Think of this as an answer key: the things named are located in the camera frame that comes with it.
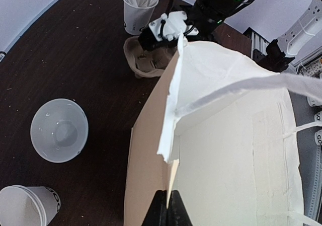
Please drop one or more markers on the brown paper bag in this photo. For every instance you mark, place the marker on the brown paper bag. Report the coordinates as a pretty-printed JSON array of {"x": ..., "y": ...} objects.
[{"x": 220, "y": 131}]

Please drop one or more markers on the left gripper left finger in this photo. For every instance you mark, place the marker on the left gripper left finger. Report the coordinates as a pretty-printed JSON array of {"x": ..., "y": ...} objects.
[{"x": 157, "y": 212}]

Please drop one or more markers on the brown pulp cup carrier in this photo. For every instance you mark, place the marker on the brown pulp cup carrier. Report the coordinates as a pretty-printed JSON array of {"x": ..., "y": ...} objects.
[{"x": 146, "y": 64}]

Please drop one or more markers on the white cup holding straws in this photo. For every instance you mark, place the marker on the white cup holding straws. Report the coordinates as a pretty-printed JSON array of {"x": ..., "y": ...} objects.
[{"x": 136, "y": 18}]

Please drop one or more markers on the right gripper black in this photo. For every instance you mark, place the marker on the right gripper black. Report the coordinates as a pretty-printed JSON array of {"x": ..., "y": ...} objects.
[{"x": 206, "y": 17}]

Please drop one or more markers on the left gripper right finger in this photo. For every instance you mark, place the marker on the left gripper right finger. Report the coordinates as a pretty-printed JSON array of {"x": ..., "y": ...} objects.
[{"x": 176, "y": 212}]

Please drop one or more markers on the black wall grommet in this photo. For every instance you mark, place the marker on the black wall grommet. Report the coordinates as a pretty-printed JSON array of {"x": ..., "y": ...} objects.
[{"x": 2, "y": 55}]

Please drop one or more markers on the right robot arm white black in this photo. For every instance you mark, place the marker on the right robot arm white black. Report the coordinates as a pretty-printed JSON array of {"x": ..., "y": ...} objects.
[{"x": 297, "y": 35}]

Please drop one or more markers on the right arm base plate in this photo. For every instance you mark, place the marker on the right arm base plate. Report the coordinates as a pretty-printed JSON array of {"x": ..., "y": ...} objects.
[{"x": 275, "y": 60}]

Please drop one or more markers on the stack of white paper cups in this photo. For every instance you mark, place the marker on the stack of white paper cups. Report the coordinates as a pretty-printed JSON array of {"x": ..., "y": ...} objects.
[{"x": 22, "y": 205}]

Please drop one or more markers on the white round ceramic bowl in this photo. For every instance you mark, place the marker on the white round ceramic bowl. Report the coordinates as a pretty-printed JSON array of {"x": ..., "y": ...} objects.
[{"x": 59, "y": 130}]

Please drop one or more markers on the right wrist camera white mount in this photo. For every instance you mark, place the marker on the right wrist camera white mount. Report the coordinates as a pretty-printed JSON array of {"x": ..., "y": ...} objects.
[{"x": 165, "y": 31}]

